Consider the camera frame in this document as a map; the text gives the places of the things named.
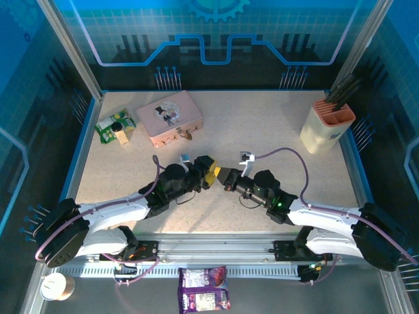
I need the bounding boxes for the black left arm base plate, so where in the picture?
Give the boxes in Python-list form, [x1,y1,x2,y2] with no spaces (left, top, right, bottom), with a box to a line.
[99,240,160,262]

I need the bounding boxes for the pink cartoon tin box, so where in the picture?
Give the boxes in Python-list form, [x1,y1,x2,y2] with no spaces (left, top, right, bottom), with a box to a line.
[136,90,204,149]

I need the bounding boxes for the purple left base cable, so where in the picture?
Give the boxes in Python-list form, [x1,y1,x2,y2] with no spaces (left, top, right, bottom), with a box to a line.
[100,252,161,287]

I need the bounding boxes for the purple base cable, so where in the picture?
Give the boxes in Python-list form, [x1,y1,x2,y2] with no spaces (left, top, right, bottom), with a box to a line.
[301,256,340,286]
[100,252,161,287]

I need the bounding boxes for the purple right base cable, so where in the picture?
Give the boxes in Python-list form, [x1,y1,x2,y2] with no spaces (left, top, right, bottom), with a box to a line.
[301,256,340,286]

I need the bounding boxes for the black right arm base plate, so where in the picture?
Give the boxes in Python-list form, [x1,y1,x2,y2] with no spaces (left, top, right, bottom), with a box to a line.
[272,240,333,262]

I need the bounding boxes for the small black-capped beige bottle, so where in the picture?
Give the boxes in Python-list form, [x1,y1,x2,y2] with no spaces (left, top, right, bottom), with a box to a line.
[111,122,131,145]

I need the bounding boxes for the black-handled knife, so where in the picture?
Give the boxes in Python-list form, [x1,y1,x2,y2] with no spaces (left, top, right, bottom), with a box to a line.
[326,74,357,103]
[334,78,363,112]

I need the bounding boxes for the green snack packet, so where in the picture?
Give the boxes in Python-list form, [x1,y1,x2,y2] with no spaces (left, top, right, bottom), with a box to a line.
[94,108,137,145]

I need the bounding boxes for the white slotted cable duct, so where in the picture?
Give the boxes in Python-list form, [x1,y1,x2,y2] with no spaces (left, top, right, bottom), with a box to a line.
[54,264,302,279]

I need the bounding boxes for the aluminium mounting rail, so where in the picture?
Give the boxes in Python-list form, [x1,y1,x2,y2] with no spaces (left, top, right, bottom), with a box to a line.
[39,231,393,266]

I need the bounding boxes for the cream knife block orange top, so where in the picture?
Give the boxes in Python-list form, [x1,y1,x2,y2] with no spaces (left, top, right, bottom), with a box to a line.
[299,99,357,155]

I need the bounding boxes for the purple snack packet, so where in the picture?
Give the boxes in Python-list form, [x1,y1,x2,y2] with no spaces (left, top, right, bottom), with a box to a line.
[177,266,231,314]

